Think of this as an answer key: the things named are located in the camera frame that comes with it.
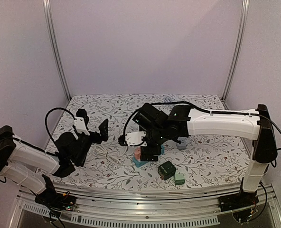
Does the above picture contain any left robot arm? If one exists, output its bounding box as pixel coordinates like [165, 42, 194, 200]
[0, 109, 109, 206]

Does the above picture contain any left aluminium frame post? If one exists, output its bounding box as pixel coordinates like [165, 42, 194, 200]
[42, 0, 72, 101]

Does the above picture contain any light green plug adapter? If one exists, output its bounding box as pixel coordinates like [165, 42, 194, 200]
[174, 173, 185, 187]

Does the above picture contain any aluminium front rail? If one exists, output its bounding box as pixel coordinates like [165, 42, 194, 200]
[9, 182, 281, 228]

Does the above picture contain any teal power strip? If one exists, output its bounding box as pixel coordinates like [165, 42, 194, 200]
[132, 145, 165, 168]

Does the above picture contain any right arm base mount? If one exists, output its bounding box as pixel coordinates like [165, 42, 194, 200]
[218, 189, 259, 223]

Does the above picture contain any light blue power strip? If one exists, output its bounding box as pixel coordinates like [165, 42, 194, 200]
[176, 137, 187, 150]

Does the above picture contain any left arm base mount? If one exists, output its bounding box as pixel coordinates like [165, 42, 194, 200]
[35, 190, 77, 211]

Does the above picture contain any right aluminium frame post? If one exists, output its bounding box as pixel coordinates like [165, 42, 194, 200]
[221, 0, 250, 103]

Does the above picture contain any dark green cube adapter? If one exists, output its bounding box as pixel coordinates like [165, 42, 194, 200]
[158, 161, 176, 180]

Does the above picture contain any white coiled power cable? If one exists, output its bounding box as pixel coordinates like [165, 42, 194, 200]
[91, 144, 127, 166]

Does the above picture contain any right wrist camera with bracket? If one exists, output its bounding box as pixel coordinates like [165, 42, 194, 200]
[118, 131, 147, 147]

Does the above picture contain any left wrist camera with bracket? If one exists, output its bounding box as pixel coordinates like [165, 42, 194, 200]
[74, 117, 90, 136]

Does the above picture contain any floral patterned table mat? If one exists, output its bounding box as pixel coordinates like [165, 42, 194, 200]
[51, 94, 249, 191]

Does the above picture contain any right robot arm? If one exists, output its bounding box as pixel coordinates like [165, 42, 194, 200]
[125, 102, 278, 207]

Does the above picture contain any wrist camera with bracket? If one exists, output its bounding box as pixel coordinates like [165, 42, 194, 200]
[118, 131, 147, 147]
[74, 117, 90, 136]

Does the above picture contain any aluminium frame post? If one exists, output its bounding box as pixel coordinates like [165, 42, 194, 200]
[42, 0, 72, 101]
[221, 0, 250, 103]

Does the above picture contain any pink plug adapter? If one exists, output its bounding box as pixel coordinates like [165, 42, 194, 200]
[134, 148, 141, 162]

